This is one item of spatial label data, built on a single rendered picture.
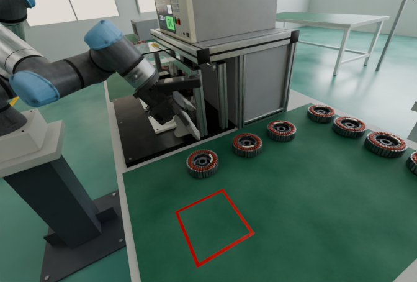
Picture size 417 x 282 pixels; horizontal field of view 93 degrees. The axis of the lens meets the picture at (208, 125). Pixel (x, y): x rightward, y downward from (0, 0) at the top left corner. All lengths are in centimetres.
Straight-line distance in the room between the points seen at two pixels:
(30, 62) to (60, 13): 503
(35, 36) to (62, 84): 517
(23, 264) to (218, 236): 144
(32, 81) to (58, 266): 130
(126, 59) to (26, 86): 19
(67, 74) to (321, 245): 70
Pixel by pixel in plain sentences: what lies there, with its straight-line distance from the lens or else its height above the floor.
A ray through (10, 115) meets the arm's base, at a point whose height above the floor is 91.
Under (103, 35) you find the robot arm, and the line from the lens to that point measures 51.
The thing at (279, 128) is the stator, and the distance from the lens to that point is 88.
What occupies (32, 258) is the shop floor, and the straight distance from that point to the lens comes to 182.
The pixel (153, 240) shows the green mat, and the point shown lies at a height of 75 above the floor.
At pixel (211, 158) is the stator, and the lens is 70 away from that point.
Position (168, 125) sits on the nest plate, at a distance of 91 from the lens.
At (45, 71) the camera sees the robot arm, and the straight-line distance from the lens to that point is 54.
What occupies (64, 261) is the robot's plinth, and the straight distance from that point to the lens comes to 166.
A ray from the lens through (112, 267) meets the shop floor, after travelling 151.
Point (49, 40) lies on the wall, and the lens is 567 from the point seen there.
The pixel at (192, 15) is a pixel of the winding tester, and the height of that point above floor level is 120.
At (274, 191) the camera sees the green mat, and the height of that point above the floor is 75.
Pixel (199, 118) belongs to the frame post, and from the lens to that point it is 77.
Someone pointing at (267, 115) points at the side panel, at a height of 77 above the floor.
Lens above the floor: 126
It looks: 34 degrees down
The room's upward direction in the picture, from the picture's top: 6 degrees counter-clockwise
